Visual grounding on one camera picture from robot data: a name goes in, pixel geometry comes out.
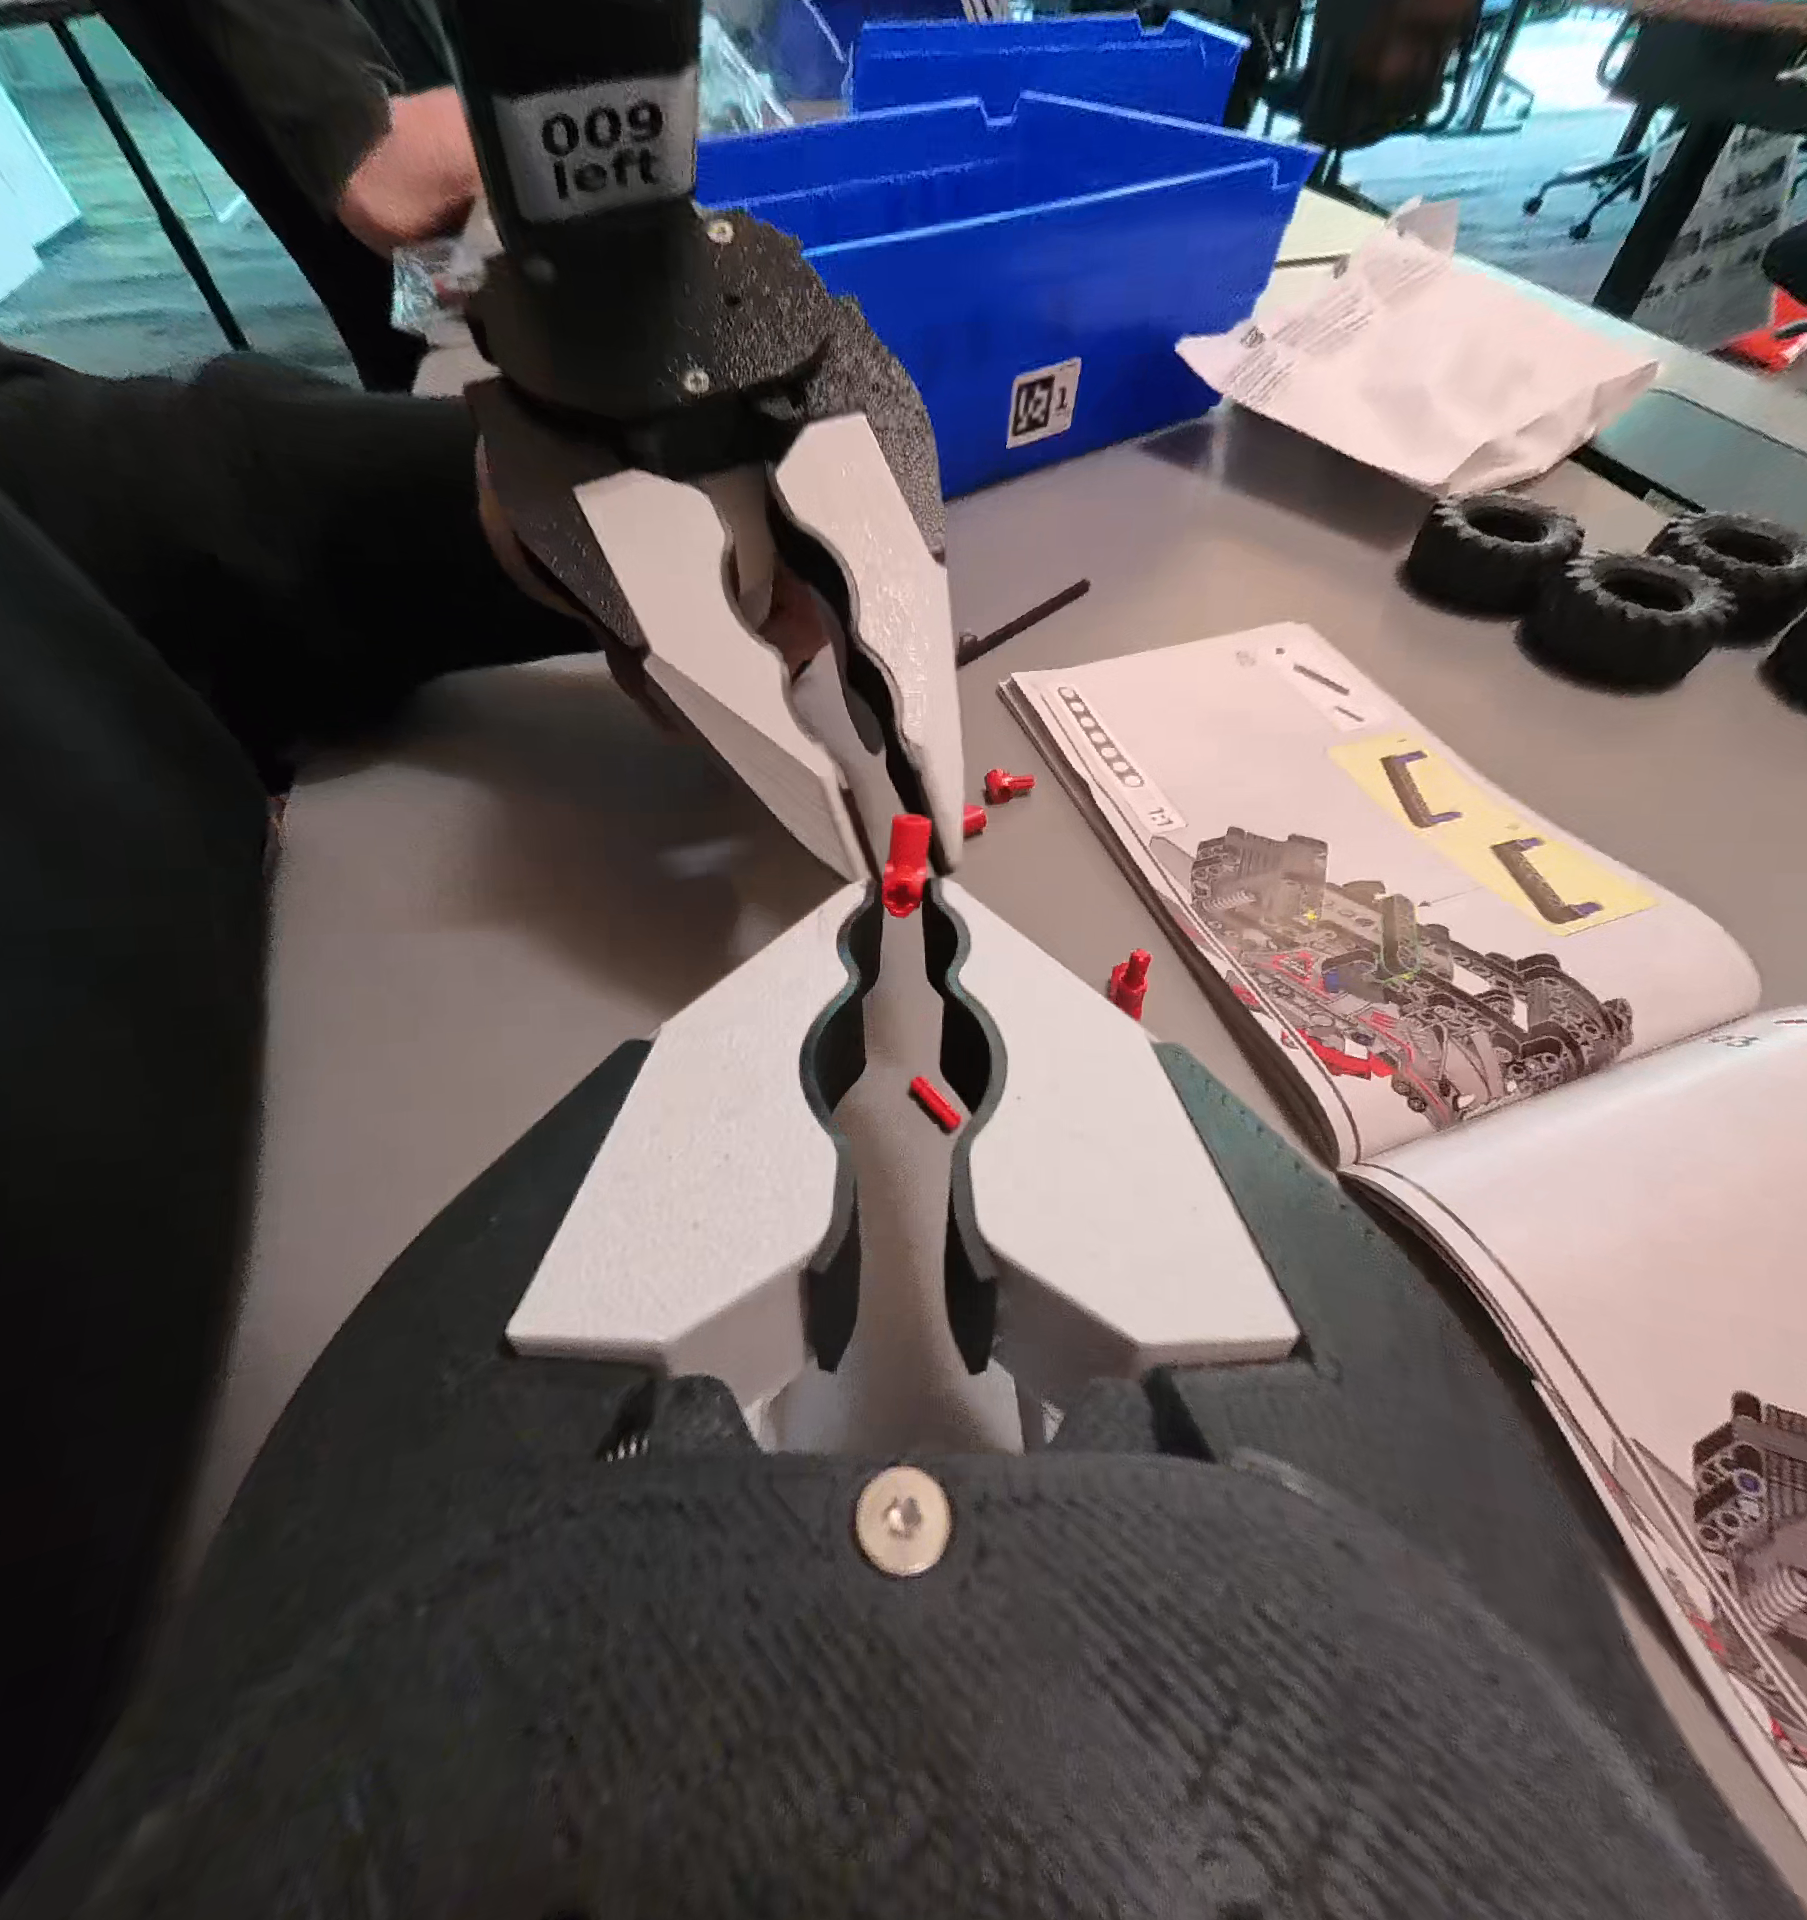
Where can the black stand leg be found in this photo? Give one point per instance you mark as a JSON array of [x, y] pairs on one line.
[[146, 174]]

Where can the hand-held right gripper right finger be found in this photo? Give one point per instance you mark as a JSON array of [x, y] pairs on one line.
[[1112, 1201]]

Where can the large blue plastic bin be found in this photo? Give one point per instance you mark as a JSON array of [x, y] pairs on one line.
[[1054, 301]]

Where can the clear plastic bag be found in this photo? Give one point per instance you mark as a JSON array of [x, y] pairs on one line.
[[432, 287]]

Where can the white paper bag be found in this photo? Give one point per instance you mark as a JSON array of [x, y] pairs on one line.
[[1415, 361]]

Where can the open instruction booklet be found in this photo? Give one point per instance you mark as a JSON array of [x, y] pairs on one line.
[[1443, 779]]

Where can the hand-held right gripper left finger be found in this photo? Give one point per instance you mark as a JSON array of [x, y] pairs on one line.
[[693, 1201]]

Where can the person's left forearm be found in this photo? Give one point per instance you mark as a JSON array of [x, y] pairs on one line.
[[245, 510]]

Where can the black flat strip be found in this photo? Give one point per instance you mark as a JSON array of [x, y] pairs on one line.
[[1023, 619]]

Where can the printed cardboard box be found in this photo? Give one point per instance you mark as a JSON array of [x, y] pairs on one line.
[[1736, 240]]

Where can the dark grey tray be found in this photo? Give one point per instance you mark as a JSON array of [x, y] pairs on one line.
[[1742, 443]]

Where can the person's left hand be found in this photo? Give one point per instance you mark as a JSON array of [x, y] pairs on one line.
[[797, 624]]

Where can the black office chair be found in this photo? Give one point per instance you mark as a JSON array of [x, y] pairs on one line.
[[1383, 62]]

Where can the grey desk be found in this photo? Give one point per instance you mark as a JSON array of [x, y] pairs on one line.
[[543, 900]]

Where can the dark table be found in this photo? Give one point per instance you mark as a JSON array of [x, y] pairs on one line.
[[1683, 194]]

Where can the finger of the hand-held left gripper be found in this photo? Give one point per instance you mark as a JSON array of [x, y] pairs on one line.
[[680, 601], [887, 571]]

